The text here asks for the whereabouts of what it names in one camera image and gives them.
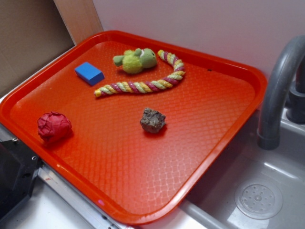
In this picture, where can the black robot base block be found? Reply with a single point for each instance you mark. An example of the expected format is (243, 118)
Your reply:
(18, 170)

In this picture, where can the grey brown rock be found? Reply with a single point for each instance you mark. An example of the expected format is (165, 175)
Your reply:
(152, 121)

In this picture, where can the orange plastic tray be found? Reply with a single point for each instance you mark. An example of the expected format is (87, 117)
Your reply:
(134, 176)

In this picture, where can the green plush toy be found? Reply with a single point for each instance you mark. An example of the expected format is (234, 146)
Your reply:
(134, 62)

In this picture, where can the blue rectangular block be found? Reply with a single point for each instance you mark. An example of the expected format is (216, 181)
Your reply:
(89, 73)

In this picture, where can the crumpled red paper ball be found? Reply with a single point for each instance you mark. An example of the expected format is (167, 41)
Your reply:
(53, 126)

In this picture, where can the grey plastic faucet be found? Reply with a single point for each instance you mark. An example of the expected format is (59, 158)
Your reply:
(276, 95)

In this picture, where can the grey toy sink basin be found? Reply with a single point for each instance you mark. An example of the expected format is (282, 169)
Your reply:
(250, 188)

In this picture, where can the brown cardboard panel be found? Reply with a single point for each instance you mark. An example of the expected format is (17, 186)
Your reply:
(32, 34)

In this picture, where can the dark grey faucet handle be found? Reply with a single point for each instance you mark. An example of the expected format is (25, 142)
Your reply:
(296, 111)

